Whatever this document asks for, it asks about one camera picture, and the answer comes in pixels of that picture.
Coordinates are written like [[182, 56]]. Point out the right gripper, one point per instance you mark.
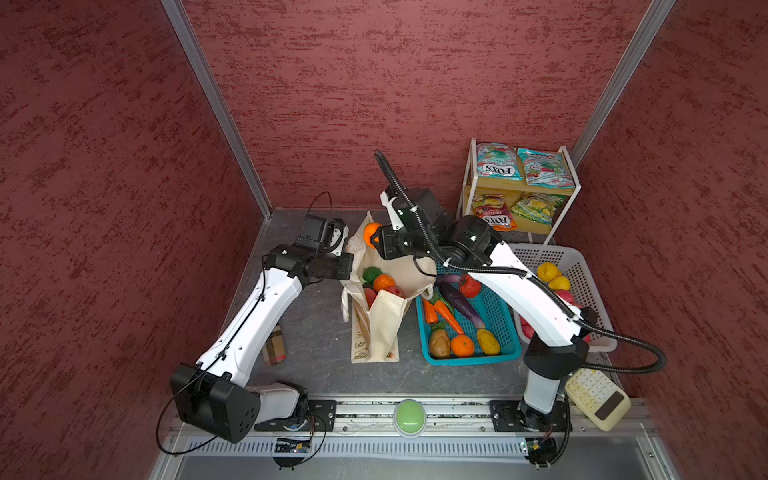
[[387, 248]]

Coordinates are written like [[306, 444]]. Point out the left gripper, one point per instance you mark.
[[343, 272]]

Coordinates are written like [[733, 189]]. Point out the orange fruit white basket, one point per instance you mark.
[[369, 232]]

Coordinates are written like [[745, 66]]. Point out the red apple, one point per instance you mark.
[[395, 290], [370, 295]]

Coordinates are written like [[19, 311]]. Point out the orange pumpkin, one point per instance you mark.
[[383, 282]]

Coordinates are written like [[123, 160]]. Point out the orange candy bag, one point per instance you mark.
[[493, 209]]

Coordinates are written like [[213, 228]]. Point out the cream canvas grocery bag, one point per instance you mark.
[[375, 323]]

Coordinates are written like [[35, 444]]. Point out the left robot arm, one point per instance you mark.
[[212, 393]]

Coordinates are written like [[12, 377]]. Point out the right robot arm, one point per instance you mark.
[[558, 348]]

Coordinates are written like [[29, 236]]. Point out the teal candy bag left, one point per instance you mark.
[[498, 160]]

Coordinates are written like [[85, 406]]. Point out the teal candy bag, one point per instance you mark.
[[498, 160], [545, 169]]

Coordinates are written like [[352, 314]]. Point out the green yellow candy bag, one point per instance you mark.
[[538, 207]]

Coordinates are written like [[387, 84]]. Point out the teal candy bag right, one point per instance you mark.
[[545, 169]]

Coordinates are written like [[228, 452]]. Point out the orange carrot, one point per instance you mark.
[[430, 314], [446, 313]]

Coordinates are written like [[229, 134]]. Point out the white wooden shelf rack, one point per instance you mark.
[[472, 185]]

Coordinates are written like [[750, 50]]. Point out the purple eggplant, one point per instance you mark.
[[461, 304]]

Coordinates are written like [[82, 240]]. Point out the plaid case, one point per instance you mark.
[[274, 351]]

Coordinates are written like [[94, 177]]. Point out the teal plastic basket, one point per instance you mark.
[[461, 323]]

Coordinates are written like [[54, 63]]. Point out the potato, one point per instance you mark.
[[439, 346]]

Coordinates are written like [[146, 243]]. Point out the orange tangerine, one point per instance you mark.
[[462, 346]]

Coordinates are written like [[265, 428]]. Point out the yellow bell pepper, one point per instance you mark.
[[547, 272]]

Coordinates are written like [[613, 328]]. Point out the yellow corn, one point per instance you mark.
[[488, 343]]

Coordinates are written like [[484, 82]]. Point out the white plastic basket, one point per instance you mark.
[[573, 266]]

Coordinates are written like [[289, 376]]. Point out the yellow lemon white basket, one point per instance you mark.
[[560, 283]]

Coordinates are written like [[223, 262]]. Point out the green push button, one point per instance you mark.
[[409, 418]]

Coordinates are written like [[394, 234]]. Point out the cream calculator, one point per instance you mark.
[[598, 397]]

